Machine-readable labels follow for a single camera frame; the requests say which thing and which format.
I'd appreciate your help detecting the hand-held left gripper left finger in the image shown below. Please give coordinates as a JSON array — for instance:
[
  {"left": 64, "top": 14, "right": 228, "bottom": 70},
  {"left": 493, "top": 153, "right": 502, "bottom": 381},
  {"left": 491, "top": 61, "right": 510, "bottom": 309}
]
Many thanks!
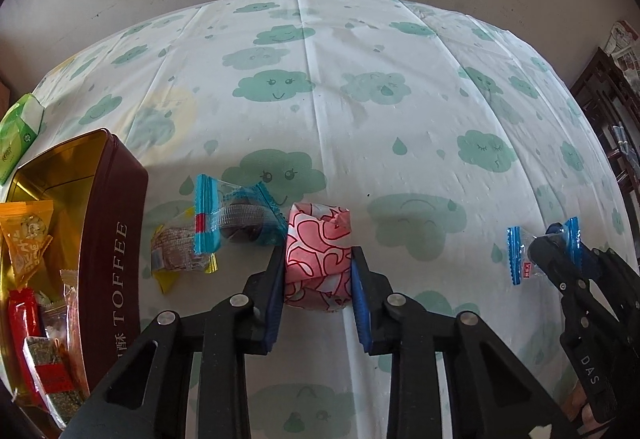
[{"left": 60, "top": 244, "right": 287, "bottom": 439}]

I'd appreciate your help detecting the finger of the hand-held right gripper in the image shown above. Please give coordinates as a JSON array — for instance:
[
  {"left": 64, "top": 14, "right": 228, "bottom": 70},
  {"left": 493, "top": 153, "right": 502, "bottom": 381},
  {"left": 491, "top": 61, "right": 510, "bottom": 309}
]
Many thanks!
[
  {"left": 529, "top": 235, "right": 588, "bottom": 315},
  {"left": 575, "top": 244, "right": 640, "bottom": 315}
]

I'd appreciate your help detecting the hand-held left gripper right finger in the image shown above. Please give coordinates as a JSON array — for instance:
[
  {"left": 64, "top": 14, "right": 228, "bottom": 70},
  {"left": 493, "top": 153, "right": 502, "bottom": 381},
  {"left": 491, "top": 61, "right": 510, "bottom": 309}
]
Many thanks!
[{"left": 350, "top": 246, "right": 581, "bottom": 439}]

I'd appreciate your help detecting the blue candy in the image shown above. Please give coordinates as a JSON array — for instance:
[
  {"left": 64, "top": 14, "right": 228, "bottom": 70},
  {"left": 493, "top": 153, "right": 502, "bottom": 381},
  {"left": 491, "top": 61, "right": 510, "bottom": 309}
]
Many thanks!
[
  {"left": 194, "top": 174, "right": 288, "bottom": 256},
  {"left": 506, "top": 218, "right": 585, "bottom": 288}
]

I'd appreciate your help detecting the pink swirl print snack packet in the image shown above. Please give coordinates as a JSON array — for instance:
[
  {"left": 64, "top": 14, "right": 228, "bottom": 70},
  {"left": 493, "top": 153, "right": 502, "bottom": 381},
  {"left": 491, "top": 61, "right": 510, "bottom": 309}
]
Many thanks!
[{"left": 283, "top": 202, "right": 355, "bottom": 315}]

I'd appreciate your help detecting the brown and gold tin box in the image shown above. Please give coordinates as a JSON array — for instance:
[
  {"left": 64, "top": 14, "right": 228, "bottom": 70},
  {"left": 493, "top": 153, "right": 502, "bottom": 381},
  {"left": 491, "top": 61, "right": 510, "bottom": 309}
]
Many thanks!
[{"left": 0, "top": 129, "right": 149, "bottom": 430}]

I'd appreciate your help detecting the silver green seaweed packet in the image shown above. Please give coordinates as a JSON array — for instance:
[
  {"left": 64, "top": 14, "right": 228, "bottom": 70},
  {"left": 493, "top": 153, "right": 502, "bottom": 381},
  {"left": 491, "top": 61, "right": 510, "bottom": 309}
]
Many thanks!
[{"left": 22, "top": 335, "right": 86, "bottom": 427}]

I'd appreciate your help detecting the large red snack packet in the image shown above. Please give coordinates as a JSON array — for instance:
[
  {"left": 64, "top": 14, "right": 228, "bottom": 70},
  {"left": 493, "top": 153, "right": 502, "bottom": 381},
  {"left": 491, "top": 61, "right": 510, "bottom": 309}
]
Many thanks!
[{"left": 7, "top": 289, "right": 51, "bottom": 400}]

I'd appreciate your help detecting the orange pastry packet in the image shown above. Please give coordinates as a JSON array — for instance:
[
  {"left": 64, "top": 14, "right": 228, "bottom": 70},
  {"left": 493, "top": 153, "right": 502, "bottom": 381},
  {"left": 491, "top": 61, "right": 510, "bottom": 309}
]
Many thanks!
[{"left": 0, "top": 199, "right": 55, "bottom": 292}]

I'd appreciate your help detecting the yellow wrapped candy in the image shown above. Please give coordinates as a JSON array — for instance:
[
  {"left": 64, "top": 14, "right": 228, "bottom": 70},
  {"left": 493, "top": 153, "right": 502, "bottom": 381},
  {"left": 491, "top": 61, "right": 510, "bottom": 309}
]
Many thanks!
[{"left": 150, "top": 225, "right": 220, "bottom": 295}]

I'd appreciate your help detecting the dark wooden furniture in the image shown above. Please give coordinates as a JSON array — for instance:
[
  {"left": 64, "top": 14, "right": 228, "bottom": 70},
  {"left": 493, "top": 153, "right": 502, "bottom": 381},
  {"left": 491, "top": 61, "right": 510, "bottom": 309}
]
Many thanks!
[{"left": 570, "top": 46, "right": 640, "bottom": 250}]

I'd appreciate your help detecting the orange snack packet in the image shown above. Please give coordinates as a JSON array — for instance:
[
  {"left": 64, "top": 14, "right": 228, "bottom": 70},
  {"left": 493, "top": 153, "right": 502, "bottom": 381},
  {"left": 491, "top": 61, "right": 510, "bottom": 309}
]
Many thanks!
[{"left": 59, "top": 269, "right": 86, "bottom": 370}]

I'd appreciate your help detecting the stack of newspapers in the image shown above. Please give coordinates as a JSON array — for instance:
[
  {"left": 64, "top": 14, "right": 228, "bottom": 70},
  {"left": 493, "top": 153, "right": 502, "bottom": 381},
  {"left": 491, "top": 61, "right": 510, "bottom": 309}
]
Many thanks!
[{"left": 602, "top": 19, "right": 640, "bottom": 85}]

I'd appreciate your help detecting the cloud print tablecloth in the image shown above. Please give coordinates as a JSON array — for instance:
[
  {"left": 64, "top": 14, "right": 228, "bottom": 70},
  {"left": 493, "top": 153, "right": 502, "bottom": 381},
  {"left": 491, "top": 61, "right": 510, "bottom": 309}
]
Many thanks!
[{"left": 0, "top": 0, "right": 626, "bottom": 439}]

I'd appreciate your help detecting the green tissue packet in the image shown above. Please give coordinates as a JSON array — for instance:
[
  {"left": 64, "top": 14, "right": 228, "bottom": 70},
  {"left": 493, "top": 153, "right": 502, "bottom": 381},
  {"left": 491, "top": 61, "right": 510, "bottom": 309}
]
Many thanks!
[{"left": 0, "top": 93, "right": 45, "bottom": 185}]

